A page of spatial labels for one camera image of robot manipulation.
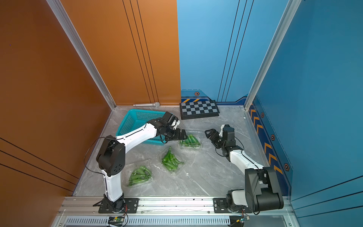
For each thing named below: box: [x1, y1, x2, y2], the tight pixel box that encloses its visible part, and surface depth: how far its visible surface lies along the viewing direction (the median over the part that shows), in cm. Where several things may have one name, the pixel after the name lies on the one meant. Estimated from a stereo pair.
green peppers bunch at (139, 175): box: [128, 165, 152, 187], surface depth 83 cm
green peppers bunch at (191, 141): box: [179, 133, 201, 148], surface depth 96 cm
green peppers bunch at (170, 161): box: [162, 146, 184, 172], surface depth 87 cm
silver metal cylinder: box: [132, 101, 161, 108], surface depth 123 cm
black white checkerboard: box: [179, 100, 220, 120], surface depth 115 cm
